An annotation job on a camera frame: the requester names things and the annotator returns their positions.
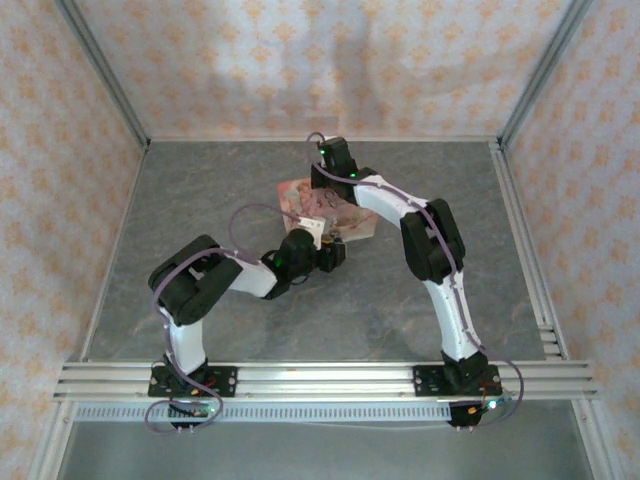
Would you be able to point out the aluminium frame leg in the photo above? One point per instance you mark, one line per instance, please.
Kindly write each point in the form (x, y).
(597, 445)
(50, 445)

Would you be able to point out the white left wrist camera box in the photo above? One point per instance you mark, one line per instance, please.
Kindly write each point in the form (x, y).
(312, 227)

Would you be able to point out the aluminium frame post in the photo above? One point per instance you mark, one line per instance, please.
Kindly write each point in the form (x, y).
(545, 70)
(102, 75)

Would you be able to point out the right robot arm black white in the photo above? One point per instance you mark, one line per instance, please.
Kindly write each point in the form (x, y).
(455, 320)

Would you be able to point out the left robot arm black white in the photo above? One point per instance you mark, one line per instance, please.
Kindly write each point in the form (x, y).
(190, 345)

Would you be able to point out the aluminium side rail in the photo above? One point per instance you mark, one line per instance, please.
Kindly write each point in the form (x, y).
(125, 215)
(517, 210)

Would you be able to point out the small blue padlock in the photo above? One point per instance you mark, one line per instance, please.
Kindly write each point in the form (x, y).
(333, 234)

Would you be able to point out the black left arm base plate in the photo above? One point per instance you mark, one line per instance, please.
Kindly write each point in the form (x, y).
(227, 382)

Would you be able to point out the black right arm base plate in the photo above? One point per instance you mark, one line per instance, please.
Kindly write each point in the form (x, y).
(425, 381)

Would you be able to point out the aluminium mounting rail beam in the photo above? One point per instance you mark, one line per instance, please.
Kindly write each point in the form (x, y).
(325, 382)

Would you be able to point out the aluminium back rail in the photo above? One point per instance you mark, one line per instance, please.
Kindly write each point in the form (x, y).
(225, 138)

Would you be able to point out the small circuit board green light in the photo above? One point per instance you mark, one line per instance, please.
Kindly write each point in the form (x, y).
(197, 410)
(492, 405)

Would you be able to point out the pink printed storybook box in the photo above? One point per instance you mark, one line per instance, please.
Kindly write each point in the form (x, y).
(350, 220)

